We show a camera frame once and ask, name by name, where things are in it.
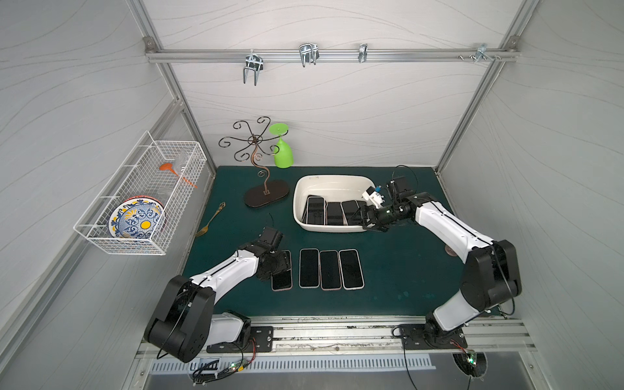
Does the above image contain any rose case phone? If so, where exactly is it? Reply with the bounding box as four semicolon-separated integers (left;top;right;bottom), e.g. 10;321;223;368
271;250;293;292

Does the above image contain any mint green case phone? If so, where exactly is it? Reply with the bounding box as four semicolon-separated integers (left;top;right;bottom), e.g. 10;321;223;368
299;249;320;289

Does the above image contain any cream case phone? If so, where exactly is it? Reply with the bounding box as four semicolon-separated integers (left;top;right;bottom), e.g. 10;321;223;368
339;250;365;290

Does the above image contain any dark pink case phone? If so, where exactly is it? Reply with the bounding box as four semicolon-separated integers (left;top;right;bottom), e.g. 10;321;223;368
341;200;367;226

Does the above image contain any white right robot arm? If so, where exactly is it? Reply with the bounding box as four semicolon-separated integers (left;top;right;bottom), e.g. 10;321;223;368
362;187;522;333

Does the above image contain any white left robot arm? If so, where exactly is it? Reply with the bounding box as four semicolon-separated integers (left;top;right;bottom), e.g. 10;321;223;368
143;243;292;363

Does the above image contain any green table mat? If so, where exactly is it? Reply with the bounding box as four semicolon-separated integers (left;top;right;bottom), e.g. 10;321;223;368
184;166;463;317

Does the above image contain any black metal cup stand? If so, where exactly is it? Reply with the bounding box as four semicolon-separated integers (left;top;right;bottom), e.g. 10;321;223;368
218;116;290;209

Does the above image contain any brass spoon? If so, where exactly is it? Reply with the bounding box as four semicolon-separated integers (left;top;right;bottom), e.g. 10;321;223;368
194;201;227;238

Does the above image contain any green plastic wine glass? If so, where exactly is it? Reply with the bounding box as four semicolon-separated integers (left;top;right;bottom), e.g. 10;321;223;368
269;123;294;169

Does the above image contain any white vent strip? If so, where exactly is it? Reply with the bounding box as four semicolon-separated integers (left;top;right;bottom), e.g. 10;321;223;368
149;354;436;375

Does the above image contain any blue yellow patterned plate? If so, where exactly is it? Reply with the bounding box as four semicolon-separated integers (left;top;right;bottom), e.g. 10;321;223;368
108;197;164;240

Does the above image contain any orange plastic funnel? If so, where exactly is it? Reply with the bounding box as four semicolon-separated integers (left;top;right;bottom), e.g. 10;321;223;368
159;162;197;188

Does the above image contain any middle metal hook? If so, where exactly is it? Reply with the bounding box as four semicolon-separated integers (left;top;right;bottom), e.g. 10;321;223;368
299;43;320;68

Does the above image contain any metal hook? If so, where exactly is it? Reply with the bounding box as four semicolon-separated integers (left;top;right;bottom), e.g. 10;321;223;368
243;53;264;86
299;43;320;68

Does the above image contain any left metal hook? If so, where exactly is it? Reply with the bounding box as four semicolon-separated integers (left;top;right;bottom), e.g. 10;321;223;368
243;53;264;86

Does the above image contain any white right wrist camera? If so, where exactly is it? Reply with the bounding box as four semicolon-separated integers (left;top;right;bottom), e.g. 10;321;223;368
362;186;384;210

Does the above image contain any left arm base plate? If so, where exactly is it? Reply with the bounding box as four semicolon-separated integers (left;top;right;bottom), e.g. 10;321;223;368
206;326;275;354

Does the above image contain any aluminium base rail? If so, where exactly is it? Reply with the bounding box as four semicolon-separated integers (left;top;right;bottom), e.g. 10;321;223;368
251;315;536;356

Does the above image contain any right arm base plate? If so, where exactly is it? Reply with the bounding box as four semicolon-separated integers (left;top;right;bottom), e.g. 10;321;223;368
393;323;468;351

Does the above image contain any red black wire bundle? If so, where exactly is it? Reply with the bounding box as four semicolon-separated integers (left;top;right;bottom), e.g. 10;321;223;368
189;335;258;386

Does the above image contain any white wire wall basket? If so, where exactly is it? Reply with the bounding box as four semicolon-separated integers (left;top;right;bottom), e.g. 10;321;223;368
74;133;206;256

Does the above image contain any small metal bracket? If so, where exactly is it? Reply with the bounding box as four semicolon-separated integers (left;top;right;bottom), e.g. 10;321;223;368
357;43;368;63

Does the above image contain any right metal bracket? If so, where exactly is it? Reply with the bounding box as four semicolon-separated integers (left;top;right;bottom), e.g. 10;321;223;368
458;44;502;63

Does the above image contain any aluminium top rail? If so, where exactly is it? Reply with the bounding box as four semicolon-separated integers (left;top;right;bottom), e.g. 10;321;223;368
146;48;521;64

